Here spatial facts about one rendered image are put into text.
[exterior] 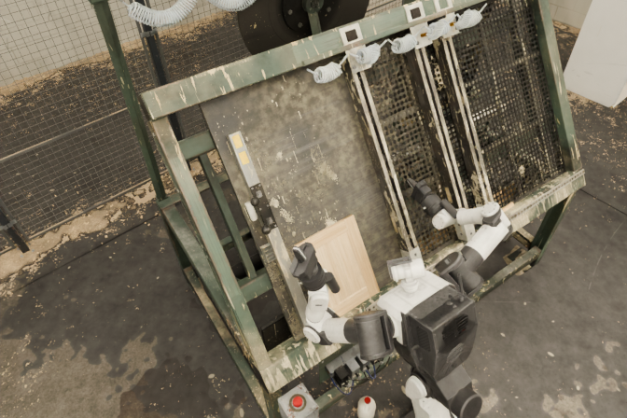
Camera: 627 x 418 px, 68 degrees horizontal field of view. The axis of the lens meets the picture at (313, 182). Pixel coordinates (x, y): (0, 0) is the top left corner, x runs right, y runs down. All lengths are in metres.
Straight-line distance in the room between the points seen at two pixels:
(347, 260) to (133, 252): 2.09
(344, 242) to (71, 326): 2.14
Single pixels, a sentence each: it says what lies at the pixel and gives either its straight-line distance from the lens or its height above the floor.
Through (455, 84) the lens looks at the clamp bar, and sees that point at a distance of 2.40.
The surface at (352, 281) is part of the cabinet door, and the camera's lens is 2.19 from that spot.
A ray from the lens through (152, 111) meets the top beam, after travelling 1.72.
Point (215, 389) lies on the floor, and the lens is 3.09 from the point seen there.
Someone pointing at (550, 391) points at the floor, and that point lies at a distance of 3.29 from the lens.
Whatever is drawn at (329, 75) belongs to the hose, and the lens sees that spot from 1.83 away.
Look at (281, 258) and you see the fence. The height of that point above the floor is 1.23.
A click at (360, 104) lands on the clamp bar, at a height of 1.63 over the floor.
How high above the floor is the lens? 2.80
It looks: 44 degrees down
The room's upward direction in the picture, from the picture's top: 2 degrees counter-clockwise
